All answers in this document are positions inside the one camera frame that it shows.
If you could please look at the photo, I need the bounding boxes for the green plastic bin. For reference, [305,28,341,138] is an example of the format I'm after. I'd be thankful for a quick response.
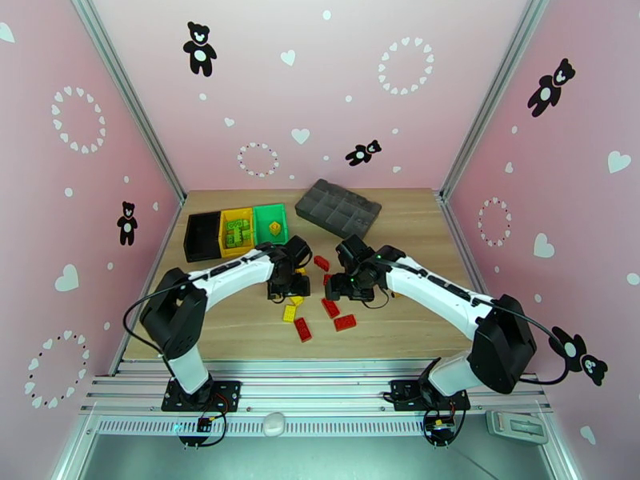
[252,203,292,254]

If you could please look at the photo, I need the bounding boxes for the grey compartment organizer tray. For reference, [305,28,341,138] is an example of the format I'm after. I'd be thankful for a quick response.
[294,178,383,246]

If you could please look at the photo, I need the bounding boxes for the yellow plastic bin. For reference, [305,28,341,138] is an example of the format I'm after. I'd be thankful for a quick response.
[218,206,257,258]

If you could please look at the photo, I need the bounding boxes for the black plastic bin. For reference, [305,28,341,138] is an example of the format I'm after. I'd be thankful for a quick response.
[183,210,225,264]

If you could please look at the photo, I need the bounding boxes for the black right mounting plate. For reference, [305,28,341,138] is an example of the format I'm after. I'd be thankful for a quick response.
[389,379,471,413]

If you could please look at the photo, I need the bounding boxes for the black mounting plate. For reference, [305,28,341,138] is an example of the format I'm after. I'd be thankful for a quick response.
[389,379,471,413]
[161,379,242,413]

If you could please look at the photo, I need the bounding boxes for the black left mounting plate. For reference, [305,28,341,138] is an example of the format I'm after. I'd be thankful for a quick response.
[161,379,242,413]

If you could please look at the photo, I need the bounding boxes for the perforated metal strip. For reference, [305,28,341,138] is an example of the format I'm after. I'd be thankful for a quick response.
[94,417,496,438]

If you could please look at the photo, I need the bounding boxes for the white oval object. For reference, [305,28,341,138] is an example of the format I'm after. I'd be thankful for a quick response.
[262,412,287,438]

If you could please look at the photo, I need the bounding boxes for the grey plastic device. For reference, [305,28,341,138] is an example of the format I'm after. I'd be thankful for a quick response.
[486,410,551,446]

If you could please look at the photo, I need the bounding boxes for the aluminium rail platform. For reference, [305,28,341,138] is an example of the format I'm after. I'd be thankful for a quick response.
[79,357,554,416]

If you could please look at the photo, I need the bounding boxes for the left base wires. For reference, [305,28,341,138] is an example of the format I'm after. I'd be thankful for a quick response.
[178,393,230,450]

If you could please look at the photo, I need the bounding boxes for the base wires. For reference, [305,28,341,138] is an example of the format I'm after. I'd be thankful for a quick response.
[422,393,469,450]
[178,393,230,450]

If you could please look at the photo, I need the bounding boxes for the right base wires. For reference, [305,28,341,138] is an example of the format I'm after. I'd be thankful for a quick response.
[422,393,469,450]

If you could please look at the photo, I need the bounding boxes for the aluminium frame post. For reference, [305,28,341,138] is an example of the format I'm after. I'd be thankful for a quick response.
[67,0,187,205]
[438,0,554,202]

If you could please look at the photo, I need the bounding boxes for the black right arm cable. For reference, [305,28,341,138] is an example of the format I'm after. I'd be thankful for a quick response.
[372,255,571,386]

